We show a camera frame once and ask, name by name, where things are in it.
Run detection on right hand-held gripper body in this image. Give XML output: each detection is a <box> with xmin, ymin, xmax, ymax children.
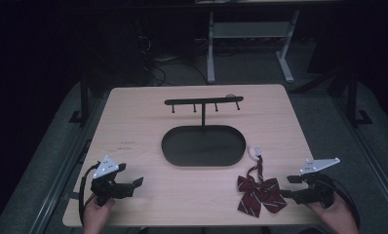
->
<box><xmin>293</xmin><ymin>157</ymin><xmax>341</xmax><ymax>209</ymax></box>

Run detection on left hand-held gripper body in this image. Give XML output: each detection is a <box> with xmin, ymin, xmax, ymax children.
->
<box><xmin>90</xmin><ymin>155</ymin><xmax>134</xmax><ymax>208</ymax></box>

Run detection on dark red striped bow tie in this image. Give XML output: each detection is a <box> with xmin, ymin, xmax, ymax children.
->
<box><xmin>236</xmin><ymin>145</ymin><xmax>289</xmax><ymax>218</ymax></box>

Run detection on black hook rack with tray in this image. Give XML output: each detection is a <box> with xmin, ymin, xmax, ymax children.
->
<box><xmin>161</xmin><ymin>95</ymin><xmax>247</xmax><ymax>168</ymax></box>

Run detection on person's left hand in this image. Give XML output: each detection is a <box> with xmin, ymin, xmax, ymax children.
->
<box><xmin>82</xmin><ymin>196</ymin><xmax>116</xmax><ymax>234</ymax></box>

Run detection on person's right hand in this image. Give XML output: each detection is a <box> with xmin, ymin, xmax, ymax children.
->
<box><xmin>306</xmin><ymin>194</ymin><xmax>360</xmax><ymax>234</ymax></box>

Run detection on black metal stand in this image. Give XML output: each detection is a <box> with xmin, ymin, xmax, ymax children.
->
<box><xmin>68</xmin><ymin>64</ymin><xmax>91</xmax><ymax>127</ymax></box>
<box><xmin>346</xmin><ymin>69</ymin><xmax>374</xmax><ymax>128</ymax></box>

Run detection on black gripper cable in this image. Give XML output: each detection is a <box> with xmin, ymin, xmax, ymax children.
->
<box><xmin>323</xmin><ymin>178</ymin><xmax>362</xmax><ymax>227</ymax></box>
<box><xmin>78</xmin><ymin>163</ymin><xmax>101</xmax><ymax>226</ymax></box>

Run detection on grey metal rail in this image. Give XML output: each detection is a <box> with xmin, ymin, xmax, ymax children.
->
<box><xmin>27</xmin><ymin>96</ymin><xmax>102</xmax><ymax>234</ymax></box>
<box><xmin>331</xmin><ymin>96</ymin><xmax>388</xmax><ymax>211</ymax></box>

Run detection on black floor cables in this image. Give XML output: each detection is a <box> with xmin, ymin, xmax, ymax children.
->
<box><xmin>139</xmin><ymin>33</ymin><xmax>210</xmax><ymax>87</ymax></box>

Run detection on white metal table frame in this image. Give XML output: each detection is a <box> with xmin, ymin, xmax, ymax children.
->
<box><xmin>206</xmin><ymin>9</ymin><xmax>301</xmax><ymax>84</ymax></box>

